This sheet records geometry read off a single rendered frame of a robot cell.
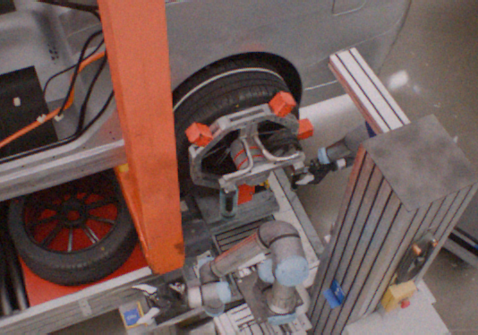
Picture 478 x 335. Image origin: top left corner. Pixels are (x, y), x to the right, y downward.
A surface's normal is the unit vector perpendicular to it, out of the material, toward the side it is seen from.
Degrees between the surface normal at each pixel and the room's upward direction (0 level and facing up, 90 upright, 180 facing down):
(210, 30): 90
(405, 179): 0
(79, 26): 7
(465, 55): 0
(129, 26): 90
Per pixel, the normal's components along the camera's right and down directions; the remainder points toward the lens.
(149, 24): 0.39, 0.79
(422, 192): 0.04, -0.54
